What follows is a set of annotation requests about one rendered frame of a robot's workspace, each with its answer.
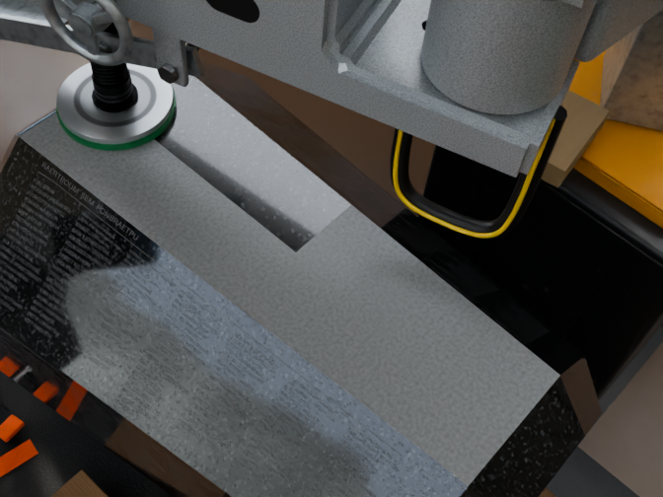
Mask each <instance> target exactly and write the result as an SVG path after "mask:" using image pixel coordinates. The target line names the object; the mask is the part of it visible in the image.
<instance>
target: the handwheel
mask: <svg viewBox="0 0 663 497"><path fill-rule="evenodd" d="M54 1H55V2H56V3H57V4H59V5H60V6H61V7H62V8H63V9H65V10H66V11H67V12H68V13H69V15H68V22H69V25H70V27H71V29H72V30H73V31H74V32H75V33H76V34H77V35H78V36H81V37H83V38H84V39H85V41H86V44H85V43H84V42H82V41H81V40H80V39H79V38H77V37H75V36H74V35H73V34H72V33H71V32H70V31H69V29H68V28H67V27H66V26H65V24H64V23H63V22H62V20H61V18H60V17H59V15H58V13H57V11H56V8H55V6H54V2H53V0H40V5H41V8H42V10H43V13H44V15H45V17H46V19H47V21H48V22H49V24H50V25H51V27H52V28H53V30H54V31H55V32H56V34H57V35H58V36H59V37H60V38H61V39H62V40H63V41H64V42H65V43H66V44H67V45H68V46H69V47H70V48H71V49H73V50H74V51H75V52H76V53H78V54H79V55H81V56H82V57H84V58H86V59H88V60H90V61H92V62H94V63H97V64H100V65H106V66H115V65H119V64H121V63H123V62H124V61H126V60H127V59H128V57H129V56H130V54H131V52H132V48H133V38H132V32H131V28H130V26H129V23H128V22H127V20H126V18H125V16H124V14H123V13H122V11H121V10H120V8H119V7H118V6H117V4H116V1H115V0H95V2H94V3H92V4H90V3H87V2H82V3H80V4H79V5H78V6H77V5H75V4H74V3H73V2H72V1H71V0H54ZM107 23H114V25H115V27H116V29H117V32H118V35H119V40H120V44H119V49H118V51H116V52H114V53H104V52H100V50H99V46H98V42H97V37H96V34H97V33H98V32H99V31H100V30H101V29H102V28H103V27H104V26H105V24H107Z"/></svg>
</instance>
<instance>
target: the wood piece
mask: <svg viewBox="0 0 663 497"><path fill-rule="evenodd" d="M561 106H562V107H564V108H565V109H566V110H567V118H566V120H565V122H564V125H563V127H562V129H561V131H560V133H559V136H558V138H557V140H556V143H555V145H554V148H553V150H552V154H551V156H550V158H549V161H548V163H547V166H546V168H545V170H544V173H543V175H542V177H541V179H542V180H544V181H546V182H548V183H550V184H551V185H553V186H555V187H557V188H559V186H560V185H561V184H562V182H563V181H564V179H565V178H566V177H567V175H568V174H569V173H570V171H571V170H572V168H573V167H574V166H575V164H576V163H577V162H578V160H579V159H580V157H581V156H582V155H583V153H584V152H585V151H586V149H587V148H588V146H589V145H590V144H591V142H592V141H593V140H594V138H595V137H596V135H597V134H598V133H599V131H600V130H601V129H602V127H603V125H604V123H605V121H606V119H607V117H608V115H609V112H610V111H609V110H607V109H605V108H604V107H602V106H599V105H597V104H595V103H593V102H591V101H589V100H587V99H585V98H583V97H581V96H579V95H577V94H575V93H573V92H571V91H569V90H568V92H567V94H566V96H565V98H564V100H563V103H562V105H561Z"/></svg>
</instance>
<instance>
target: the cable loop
mask: <svg viewBox="0 0 663 497"><path fill-rule="evenodd" d="M566 118H567V110H566V109H565V108H564V107H563V106H559V107H558V109H557V112H556V114H555V116H554V118H553V120H552V123H551V126H550V128H549V131H548V133H547V135H546V138H545V140H544V143H543V145H542V147H541V149H540V151H539V153H538V155H537V157H536V159H535V161H534V163H533V165H532V167H531V168H530V170H529V173H528V174H527V175H525V174H523V173H521V174H520V175H519V178H518V180H517V183H516V185H515V188H514V190H513V193H512V195H511V197H510V199H509V201H508V203H507V205H506V207H505V209H504V210H503V212H502V213H501V214H500V216H499V217H498V218H497V219H495V220H491V221H483V220H478V219H474V218H471V217H468V216H465V215H462V214H460V213H457V212H455V211H452V210H450V209H448V208H445V207H443V206H441V205H439V204H437V203H435V202H433V201H431V200H429V199H428V198H426V197H424V196H423V195H421V194H420V193H419V192H418V191H416V190H415V188H414V187H413V186H412V184H411V182H410V180H409V175H408V161H409V152H410V147H411V141H412V136H413V135H411V134H408V133H406V132H403V131H401V130H399V129H396V128H395V133H394V140H393V146H392V154H391V182H392V186H393V189H394V191H395V193H396V195H397V196H398V197H399V199H400V200H401V201H402V202H403V203H404V204H405V205H406V206H407V207H409V208H410V209H411V210H413V211H414V212H416V213H418V214H419V215H421V216H423V217H425V218H427V219H429V220H431V221H433V222H435V223H437V224H439V225H442V226H444V227H446V228H449V229H451V230H454V231H457V232H459V233H462V234H465V235H468V236H471V237H475V238H480V239H498V238H501V237H503V236H505V235H507V234H508V233H509V232H510V231H511V230H513V229H514V228H515V227H516V225H517V224H518V223H519V222H520V220H521V219H522V217H523V216H524V214H525V212H526V210H527V209H528V207H529V205H530V203H531V201H532V198H533V196H534V194H535V192H536V189H537V187H538V185H539V182H540V180H541V177H542V175H543V173H544V170H545V168H546V166H547V163H548V161H549V158H550V156H551V154H552V151H553V148H554V145H555V143H556V140H557V138H558V136H559V133H560V131H561V129H562V127H563V125H564V122H565V120H566Z"/></svg>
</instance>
